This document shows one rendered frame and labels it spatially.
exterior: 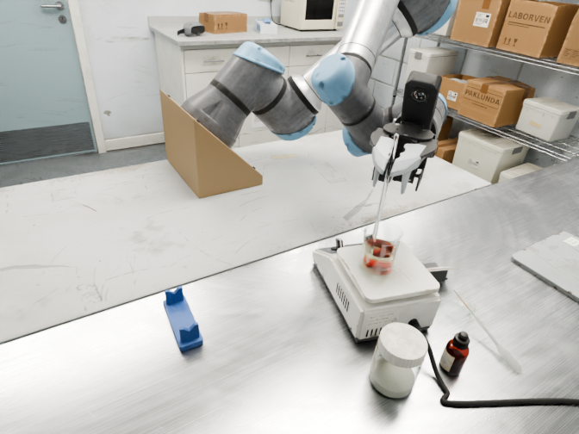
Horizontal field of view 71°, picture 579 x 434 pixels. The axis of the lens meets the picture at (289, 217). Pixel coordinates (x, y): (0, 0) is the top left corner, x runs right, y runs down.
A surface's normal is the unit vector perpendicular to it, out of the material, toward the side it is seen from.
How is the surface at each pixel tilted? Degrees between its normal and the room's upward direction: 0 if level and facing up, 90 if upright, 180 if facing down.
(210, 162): 90
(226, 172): 90
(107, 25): 90
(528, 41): 87
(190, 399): 0
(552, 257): 0
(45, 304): 0
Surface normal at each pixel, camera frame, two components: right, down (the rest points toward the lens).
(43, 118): 0.52, 0.49
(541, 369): 0.07, -0.84
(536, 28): -0.88, 0.20
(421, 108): -0.42, 0.83
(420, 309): 0.28, 0.54
